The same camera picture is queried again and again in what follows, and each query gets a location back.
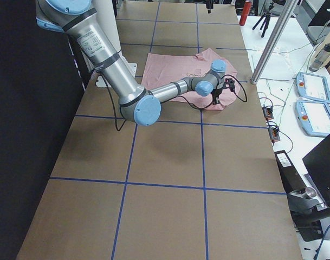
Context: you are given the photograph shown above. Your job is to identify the red cylinder bottle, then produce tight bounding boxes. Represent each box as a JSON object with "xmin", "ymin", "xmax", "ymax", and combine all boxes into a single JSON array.
[{"xmin": 239, "ymin": 0, "xmax": 252, "ymax": 26}]

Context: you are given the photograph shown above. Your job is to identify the orange black connector box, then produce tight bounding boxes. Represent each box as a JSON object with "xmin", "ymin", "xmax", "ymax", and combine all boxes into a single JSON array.
[
  {"xmin": 268, "ymin": 125, "xmax": 280, "ymax": 144},
  {"xmin": 262, "ymin": 106, "xmax": 274, "ymax": 121}
]

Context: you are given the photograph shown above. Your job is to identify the clear water bottle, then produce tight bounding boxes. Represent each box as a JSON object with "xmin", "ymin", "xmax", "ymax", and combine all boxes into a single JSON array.
[{"xmin": 309, "ymin": 43, "xmax": 330, "ymax": 72}]

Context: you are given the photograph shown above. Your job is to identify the lower orange black connector box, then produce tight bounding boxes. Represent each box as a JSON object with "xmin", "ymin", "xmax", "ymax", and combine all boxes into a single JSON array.
[{"xmin": 268, "ymin": 125, "xmax": 280, "ymax": 144}]

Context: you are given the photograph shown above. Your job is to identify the aluminium frame post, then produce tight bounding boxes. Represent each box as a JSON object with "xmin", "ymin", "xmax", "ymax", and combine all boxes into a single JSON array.
[{"xmin": 251, "ymin": 1, "xmax": 299, "ymax": 85}]

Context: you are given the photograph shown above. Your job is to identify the black camera tripod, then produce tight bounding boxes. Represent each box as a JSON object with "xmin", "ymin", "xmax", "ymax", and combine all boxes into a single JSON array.
[{"xmin": 252, "ymin": 1, "xmax": 274, "ymax": 38}]

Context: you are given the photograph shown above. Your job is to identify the silver metal knob stand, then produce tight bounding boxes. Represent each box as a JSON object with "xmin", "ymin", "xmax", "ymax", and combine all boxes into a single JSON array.
[{"xmin": 287, "ymin": 187, "xmax": 330, "ymax": 230}]

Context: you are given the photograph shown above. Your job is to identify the upper orange black connector box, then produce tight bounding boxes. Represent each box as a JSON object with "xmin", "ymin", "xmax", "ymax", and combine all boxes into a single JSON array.
[{"xmin": 262, "ymin": 106, "xmax": 274, "ymax": 121}]

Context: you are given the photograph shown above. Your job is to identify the lower blue teach pendant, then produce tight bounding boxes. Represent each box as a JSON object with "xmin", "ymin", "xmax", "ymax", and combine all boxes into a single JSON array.
[{"xmin": 295, "ymin": 100, "xmax": 330, "ymax": 138}]

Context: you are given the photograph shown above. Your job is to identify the blue teach pendant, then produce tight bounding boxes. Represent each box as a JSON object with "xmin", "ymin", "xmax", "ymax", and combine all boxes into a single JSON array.
[
  {"xmin": 295, "ymin": 100, "xmax": 330, "ymax": 138},
  {"xmin": 296, "ymin": 72, "xmax": 330, "ymax": 104}
]

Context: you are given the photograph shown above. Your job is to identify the black box white label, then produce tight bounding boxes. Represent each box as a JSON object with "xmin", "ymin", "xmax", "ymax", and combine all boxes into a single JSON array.
[{"xmin": 275, "ymin": 150, "xmax": 311, "ymax": 199}]

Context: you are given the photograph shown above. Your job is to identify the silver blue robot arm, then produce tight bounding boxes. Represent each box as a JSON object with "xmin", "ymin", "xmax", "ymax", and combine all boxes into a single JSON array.
[{"xmin": 35, "ymin": 1, "xmax": 235, "ymax": 126}]

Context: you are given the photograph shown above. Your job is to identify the black monitor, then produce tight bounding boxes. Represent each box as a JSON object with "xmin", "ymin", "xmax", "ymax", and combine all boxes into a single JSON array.
[{"xmin": 302, "ymin": 134, "xmax": 330, "ymax": 206}]

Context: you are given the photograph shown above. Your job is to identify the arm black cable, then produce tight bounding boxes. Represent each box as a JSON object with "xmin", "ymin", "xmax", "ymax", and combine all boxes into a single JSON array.
[{"xmin": 99, "ymin": 67, "xmax": 248, "ymax": 132}]

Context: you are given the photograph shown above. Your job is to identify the pink snoopy t-shirt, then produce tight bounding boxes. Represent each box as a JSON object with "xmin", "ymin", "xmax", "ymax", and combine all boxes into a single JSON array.
[{"xmin": 141, "ymin": 48, "xmax": 237, "ymax": 111}]

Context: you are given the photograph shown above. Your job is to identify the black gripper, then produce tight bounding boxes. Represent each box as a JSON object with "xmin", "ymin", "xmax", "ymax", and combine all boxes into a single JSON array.
[
  {"xmin": 212, "ymin": 78, "xmax": 235, "ymax": 105},
  {"xmin": 205, "ymin": 0, "xmax": 213, "ymax": 14}
]

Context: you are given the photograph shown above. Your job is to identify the upper blue teach pendant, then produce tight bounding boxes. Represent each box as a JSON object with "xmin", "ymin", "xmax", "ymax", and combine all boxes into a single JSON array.
[{"xmin": 296, "ymin": 72, "xmax": 330, "ymax": 104}]

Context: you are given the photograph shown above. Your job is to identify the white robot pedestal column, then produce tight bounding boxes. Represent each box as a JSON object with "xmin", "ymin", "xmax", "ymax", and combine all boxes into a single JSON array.
[{"xmin": 92, "ymin": 0, "xmax": 137, "ymax": 77}]

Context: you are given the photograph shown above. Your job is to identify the white paper sheets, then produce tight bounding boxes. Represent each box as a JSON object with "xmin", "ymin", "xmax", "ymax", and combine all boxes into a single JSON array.
[{"xmin": 260, "ymin": 51, "xmax": 295, "ymax": 81}]

